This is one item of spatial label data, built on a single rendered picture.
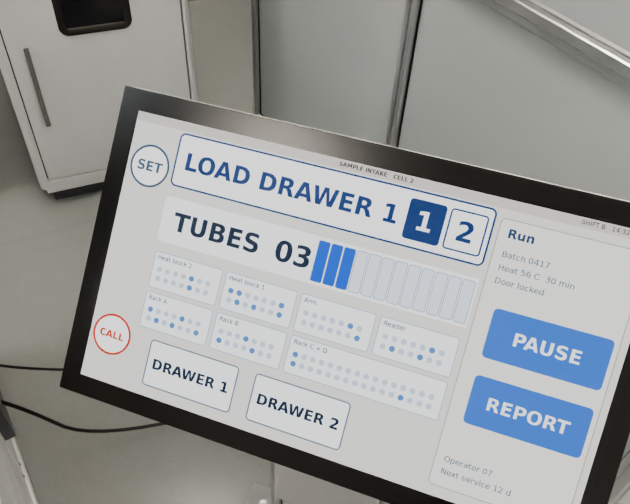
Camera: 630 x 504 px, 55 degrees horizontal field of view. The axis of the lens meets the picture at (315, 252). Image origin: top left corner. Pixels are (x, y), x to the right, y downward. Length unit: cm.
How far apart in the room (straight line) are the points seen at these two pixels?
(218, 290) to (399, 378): 19
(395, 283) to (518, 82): 90
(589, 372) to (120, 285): 43
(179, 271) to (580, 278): 36
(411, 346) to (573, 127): 83
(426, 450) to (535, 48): 95
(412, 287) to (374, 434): 14
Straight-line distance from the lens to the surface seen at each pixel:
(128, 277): 63
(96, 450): 177
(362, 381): 56
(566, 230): 55
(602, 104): 126
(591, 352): 56
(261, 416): 60
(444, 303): 55
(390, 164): 55
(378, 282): 55
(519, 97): 140
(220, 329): 59
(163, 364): 62
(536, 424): 57
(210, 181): 59
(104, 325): 64
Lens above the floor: 150
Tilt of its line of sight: 44 degrees down
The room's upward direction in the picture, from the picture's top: 4 degrees clockwise
